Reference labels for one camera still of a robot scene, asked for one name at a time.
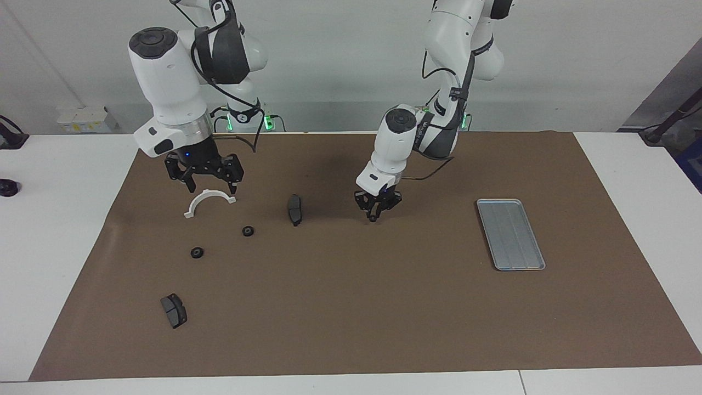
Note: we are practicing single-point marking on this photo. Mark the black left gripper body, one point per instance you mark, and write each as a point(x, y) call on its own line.
point(378, 199)

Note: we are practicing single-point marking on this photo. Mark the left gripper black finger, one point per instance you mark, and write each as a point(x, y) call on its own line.
point(364, 206)
point(390, 204)

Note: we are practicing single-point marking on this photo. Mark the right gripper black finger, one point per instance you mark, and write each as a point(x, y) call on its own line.
point(236, 170)
point(178, 173)

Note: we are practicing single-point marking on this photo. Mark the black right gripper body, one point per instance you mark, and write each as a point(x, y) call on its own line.
point(200, 162)

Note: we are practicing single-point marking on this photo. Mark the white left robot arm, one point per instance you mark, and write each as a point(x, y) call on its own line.
point(395, 148)

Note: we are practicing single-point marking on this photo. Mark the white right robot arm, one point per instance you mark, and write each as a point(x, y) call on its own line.
point(164, 82)

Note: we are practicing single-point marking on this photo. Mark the silver metal tray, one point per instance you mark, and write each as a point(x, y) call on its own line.
point(513, 236)

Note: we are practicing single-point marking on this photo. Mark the single dark grey brake pad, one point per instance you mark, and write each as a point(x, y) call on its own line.
point(295, 211)

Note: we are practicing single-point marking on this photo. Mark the brown paper table mat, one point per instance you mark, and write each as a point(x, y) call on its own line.
point(351, 307)

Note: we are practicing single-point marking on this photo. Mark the stacked dark brake pad pair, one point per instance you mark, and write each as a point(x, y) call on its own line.
point(174, 311)

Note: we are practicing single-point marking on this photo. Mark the black round knob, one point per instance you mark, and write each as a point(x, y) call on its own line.
point(7, 188)

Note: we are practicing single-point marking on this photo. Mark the black stand pole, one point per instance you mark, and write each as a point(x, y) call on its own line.
point(652, 136)

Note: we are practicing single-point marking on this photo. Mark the blue crate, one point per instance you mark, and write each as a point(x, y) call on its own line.
point(692, 164)

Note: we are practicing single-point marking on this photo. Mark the white curved plastic bracket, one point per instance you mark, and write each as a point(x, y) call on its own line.
point(210, 193)

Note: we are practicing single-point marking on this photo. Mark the white wall socket box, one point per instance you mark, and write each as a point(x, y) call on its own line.
point(82, 118)

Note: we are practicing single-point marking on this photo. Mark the black clamp mount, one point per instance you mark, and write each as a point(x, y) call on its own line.
point(16, 140)

